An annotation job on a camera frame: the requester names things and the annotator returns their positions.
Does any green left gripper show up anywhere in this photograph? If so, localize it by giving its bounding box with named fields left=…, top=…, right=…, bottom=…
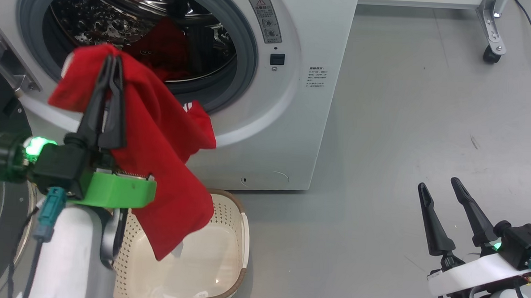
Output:
left=60, top=53, right=163, bottom=209

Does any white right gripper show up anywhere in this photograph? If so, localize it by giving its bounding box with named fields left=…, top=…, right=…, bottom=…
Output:
left=413, top=175, right=531, bottom=298

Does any red garment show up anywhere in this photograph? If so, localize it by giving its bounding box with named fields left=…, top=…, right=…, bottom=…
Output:
left=41, top=12, right=223, bottom=264

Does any cream perforated basket brown rim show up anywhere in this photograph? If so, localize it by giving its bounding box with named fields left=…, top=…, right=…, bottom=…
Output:
left=111, top=185, right=252, bottom=298

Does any white front-load washing machine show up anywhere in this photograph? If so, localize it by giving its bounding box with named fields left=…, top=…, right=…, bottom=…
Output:
left=0, top=0, right=360, bottom=196

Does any metal leg with caster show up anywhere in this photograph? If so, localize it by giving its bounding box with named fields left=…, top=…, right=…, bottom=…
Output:
left=473, top=0, right=510, bottom=65

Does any teal left camera connector cable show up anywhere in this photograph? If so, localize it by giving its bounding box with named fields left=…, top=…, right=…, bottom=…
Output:
left=6, top=185, right=67, bottom=298

